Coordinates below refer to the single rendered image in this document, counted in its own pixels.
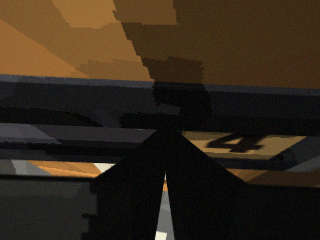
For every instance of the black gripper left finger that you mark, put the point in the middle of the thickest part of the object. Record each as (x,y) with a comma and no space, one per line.
(122,203)

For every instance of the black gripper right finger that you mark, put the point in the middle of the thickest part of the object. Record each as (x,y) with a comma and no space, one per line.
(208,202)

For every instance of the orange wooden board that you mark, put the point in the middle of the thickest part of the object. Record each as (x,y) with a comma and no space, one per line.
(87,81)

